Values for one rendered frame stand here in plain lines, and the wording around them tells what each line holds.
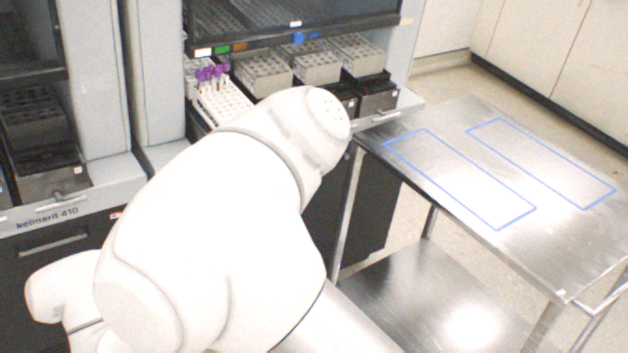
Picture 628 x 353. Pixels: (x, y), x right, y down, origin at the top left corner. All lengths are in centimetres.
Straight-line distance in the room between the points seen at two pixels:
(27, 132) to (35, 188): 12
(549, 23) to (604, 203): 215
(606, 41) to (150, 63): 250
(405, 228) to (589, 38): 153
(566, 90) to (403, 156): 221
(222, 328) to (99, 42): 85
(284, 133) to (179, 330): 22
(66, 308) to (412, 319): 99
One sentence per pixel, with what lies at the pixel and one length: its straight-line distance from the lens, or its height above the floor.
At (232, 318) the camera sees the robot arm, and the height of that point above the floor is 118.
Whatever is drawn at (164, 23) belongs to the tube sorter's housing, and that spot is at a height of 105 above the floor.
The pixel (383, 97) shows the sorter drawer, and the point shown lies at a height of 79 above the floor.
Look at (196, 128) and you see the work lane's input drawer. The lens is 137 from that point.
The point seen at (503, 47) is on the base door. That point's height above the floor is 21.
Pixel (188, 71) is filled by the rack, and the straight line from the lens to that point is 146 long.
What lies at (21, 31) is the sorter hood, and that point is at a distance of 118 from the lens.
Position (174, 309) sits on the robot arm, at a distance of 45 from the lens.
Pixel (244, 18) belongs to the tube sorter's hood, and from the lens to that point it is 132.
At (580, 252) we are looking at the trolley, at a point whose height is 82.
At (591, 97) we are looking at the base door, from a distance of 337.
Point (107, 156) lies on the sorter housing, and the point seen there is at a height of 74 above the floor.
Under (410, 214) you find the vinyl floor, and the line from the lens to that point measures 244.
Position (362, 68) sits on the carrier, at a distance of 160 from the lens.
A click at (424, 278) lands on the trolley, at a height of 28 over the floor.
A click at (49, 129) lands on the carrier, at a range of 129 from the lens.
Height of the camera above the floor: 156
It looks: 38 degrees down
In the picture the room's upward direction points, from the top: 9 degrees clockwise
